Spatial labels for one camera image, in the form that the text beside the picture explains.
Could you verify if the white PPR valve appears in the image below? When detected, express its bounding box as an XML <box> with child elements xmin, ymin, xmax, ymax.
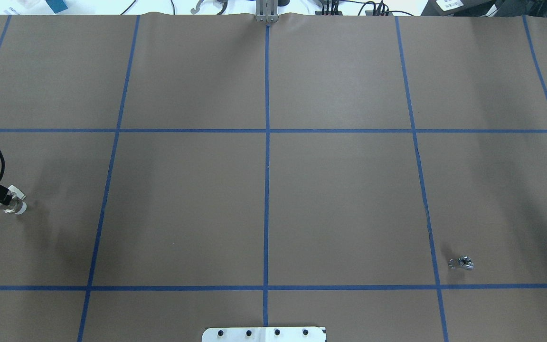
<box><xmin>0</xmin><ymin>185</ymin><xmax>28</xmax><ymax>216</ymax></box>

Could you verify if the aluminium frame post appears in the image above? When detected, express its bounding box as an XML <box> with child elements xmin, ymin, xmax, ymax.
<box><xmin>255</xmin><ymin>0</ymin><xmax>279</xmax><ymax>24</ymax></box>

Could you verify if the metal pipe fitting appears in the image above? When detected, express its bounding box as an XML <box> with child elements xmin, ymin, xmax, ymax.
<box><xmin>448</xmin><ymin>255</ymin><xmax>475</xmax><ymax>270</ymax></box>

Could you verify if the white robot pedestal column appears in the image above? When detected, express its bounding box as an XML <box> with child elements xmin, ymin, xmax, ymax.
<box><xmin>201</xmin><ymin>326</ymin><xmax>327</xmax><ymax>342</ymax></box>

